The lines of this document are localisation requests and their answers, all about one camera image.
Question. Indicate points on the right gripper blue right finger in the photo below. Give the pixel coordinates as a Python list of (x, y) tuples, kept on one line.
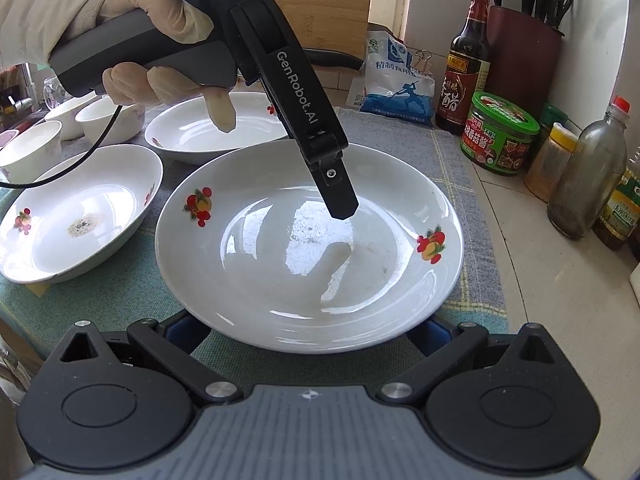
[(432, 334)]

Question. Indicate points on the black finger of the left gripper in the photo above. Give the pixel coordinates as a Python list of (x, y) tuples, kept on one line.
[(335, 188)]

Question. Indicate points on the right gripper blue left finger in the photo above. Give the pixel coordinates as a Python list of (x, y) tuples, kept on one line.
[(184, 331)]

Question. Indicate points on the large white fruit-pattern plate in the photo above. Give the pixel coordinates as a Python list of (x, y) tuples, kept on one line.
[(247, 246)]

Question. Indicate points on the white fruit plate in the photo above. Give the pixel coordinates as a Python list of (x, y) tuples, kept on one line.
[(66, 228), (186, 134)]

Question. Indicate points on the white small bowl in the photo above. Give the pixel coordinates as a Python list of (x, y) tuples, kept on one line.
[(32, 153), (95, 117), (66, 114)]

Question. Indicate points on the left gloved hand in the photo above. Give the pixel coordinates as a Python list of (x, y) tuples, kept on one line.
[(30, 29)]

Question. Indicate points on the bamboo cutting board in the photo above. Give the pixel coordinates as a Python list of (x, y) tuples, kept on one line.
[(334, 25)]

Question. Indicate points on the white blue salt bag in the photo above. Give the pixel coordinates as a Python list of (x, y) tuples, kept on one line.
[(389, 84)]

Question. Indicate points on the grey checked table mat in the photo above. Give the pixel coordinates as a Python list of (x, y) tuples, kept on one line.
[(128, 286)]

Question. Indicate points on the metal binder clip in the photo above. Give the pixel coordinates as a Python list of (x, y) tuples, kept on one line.
[(422, 61)]

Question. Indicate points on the green lid sauce jar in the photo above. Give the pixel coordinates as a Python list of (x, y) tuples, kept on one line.
[(497, 134)]

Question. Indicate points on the dark vinegar bottle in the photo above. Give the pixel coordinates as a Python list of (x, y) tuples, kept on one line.
[(466, 71)]

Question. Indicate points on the clear glass oil bottle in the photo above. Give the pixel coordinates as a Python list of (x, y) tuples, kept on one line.
[(591, 173)]

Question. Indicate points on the yellow lid spice jar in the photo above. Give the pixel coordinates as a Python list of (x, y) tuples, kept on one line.
[(547, 168)]

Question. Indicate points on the yellow label oil bottle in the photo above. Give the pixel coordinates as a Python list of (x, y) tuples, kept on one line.
[(620, 214)]

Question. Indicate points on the green lid dark jar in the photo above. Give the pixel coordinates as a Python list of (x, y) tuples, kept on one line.
[(549, 116)]

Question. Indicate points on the dark red knife block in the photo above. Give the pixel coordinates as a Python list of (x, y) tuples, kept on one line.
[(524, 53)]

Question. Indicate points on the black handle kitchen knife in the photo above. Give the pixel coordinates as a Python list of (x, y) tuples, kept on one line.
[(333, 59)]

